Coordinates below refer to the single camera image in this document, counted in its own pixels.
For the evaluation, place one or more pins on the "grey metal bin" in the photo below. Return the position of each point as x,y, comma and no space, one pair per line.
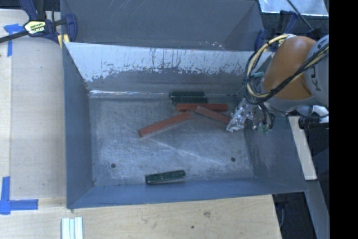
167,148

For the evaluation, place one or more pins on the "red-brown flat block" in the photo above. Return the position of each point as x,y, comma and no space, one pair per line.
204,107
165,124
214,115

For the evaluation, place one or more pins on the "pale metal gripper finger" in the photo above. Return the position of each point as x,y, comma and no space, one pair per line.
242,109
235,125

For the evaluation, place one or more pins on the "pale wood board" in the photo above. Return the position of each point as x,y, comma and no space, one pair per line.
37,120

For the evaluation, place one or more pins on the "black cylinder on white bracket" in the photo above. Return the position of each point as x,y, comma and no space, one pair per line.
310,122

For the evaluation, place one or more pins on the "dark green flat block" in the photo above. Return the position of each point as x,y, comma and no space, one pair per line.
186,94
165,177
193,100

